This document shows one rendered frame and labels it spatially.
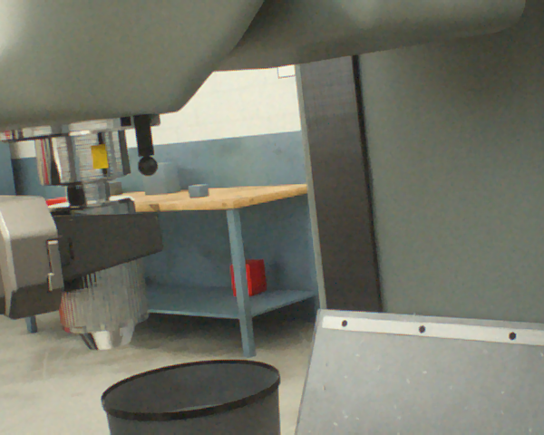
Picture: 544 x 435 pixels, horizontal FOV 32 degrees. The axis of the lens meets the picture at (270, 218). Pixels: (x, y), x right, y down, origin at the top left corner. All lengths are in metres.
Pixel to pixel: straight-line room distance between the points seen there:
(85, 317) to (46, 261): 0.06
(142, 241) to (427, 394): 0.39
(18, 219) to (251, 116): 5.71
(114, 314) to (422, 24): 0.24
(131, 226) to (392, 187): 0.39
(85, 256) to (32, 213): 0.04
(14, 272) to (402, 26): 0.25
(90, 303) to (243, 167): 5.73
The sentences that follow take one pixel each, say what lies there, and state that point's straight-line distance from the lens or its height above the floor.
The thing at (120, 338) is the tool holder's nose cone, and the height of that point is 1.20.
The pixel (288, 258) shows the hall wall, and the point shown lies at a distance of 6.07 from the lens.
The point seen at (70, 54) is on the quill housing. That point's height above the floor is 1.34.
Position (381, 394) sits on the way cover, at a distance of 0.84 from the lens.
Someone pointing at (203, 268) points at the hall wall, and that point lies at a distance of 6.63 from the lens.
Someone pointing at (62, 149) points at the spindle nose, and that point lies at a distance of 0.49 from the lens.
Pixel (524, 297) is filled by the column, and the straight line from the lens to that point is 0.79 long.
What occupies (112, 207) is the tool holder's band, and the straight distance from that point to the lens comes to 0.50.
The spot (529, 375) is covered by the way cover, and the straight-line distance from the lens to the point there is 0.78.
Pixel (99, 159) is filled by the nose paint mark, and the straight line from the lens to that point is 0.49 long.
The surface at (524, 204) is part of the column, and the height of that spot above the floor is 1.21.
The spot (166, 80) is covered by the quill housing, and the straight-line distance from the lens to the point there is 0.47.
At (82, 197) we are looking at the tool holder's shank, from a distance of 0.51.
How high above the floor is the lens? 1.30
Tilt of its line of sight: 6 degrees down
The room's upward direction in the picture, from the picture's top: 7 degrees counter-clockwise
